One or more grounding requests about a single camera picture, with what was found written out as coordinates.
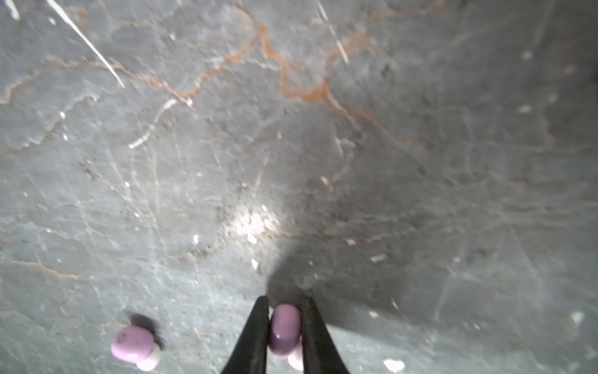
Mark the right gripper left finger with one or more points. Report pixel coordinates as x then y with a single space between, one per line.
250 353

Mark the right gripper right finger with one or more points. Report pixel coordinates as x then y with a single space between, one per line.
320 355

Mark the purple earbud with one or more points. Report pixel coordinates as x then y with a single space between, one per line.
285 339
137 345

